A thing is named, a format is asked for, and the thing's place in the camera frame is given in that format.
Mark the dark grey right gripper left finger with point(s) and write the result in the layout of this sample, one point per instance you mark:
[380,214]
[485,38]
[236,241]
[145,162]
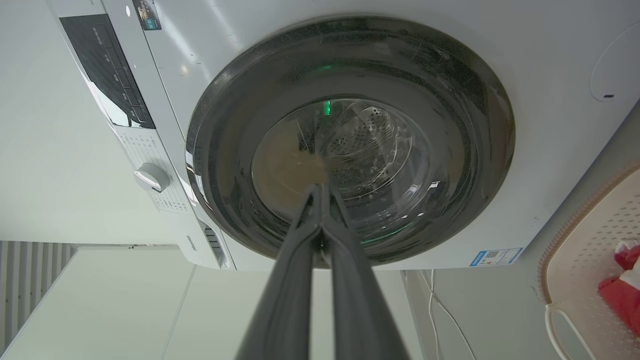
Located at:
[280,310]

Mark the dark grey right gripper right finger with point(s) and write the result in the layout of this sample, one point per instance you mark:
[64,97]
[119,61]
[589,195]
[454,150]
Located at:
[360,310]

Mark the beige perforated laundry basket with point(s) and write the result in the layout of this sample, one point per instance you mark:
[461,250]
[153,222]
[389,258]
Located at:
[585,260]

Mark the white washing machine control knob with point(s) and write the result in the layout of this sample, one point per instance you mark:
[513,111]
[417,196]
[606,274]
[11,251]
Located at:
[151,177]

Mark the dark round washing machine door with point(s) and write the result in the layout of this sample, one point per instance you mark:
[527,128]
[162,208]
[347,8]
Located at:
[350,75]

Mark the white slatted radiator panel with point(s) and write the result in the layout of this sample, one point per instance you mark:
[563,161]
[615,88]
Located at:
[30,280]

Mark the red and white clothing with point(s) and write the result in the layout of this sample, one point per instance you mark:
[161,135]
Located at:
[625,295]

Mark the white front-load washing machine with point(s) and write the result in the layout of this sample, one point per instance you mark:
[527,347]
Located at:
[550,100]

